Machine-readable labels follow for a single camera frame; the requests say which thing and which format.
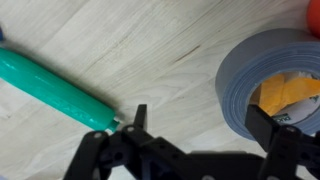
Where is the grey duct tape roll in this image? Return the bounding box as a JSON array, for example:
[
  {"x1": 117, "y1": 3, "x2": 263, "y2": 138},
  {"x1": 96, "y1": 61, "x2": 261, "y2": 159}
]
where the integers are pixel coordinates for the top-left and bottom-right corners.
[{"x1": 214, "y1": 28, "x2": 320, "y2": 141}]

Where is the small red-orange tape roll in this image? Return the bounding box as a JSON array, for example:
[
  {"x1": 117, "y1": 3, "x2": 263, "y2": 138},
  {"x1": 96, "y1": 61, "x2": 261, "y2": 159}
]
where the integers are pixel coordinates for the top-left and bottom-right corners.
[{"x1": 306, "y1": 0, "x2": 320, "y2": 38}]

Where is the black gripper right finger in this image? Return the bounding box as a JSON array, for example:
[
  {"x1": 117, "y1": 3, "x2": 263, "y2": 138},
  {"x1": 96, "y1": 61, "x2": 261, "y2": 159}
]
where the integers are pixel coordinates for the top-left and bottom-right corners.
[{"x1": 244, "y1": 104, "x2": 320, "y2": 180}]

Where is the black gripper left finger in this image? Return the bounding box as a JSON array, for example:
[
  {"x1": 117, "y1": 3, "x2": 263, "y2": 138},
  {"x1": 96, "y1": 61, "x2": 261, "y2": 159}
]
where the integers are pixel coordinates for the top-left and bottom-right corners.
[{"x1": 63, "y1": 104, "x2": 188, "y2": 180}]

